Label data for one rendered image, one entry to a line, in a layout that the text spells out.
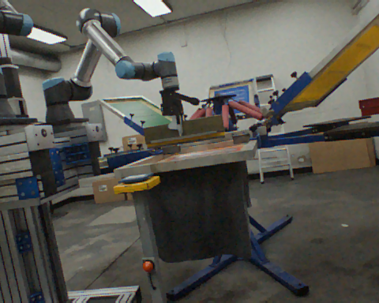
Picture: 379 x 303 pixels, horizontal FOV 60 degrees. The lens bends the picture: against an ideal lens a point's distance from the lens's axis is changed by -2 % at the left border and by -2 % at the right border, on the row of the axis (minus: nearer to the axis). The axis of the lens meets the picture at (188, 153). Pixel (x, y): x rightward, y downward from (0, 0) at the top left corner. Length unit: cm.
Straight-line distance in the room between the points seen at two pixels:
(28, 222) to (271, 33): 521
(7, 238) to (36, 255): 15
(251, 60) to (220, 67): 55
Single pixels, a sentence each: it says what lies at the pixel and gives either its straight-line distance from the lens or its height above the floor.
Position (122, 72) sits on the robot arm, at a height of 138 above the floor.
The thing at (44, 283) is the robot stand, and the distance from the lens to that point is 178.
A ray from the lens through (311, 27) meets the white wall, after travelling 622.
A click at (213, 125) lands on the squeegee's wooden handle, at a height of 110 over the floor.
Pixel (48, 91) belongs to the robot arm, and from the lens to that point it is 188.
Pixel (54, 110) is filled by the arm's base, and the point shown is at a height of 132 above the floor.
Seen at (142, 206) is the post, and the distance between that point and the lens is 122.
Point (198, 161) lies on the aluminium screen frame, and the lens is 132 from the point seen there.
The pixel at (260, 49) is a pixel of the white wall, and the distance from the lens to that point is 612.
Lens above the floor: 111
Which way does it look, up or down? 4 degrees down
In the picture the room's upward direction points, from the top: 10 degrees counter-clockwise
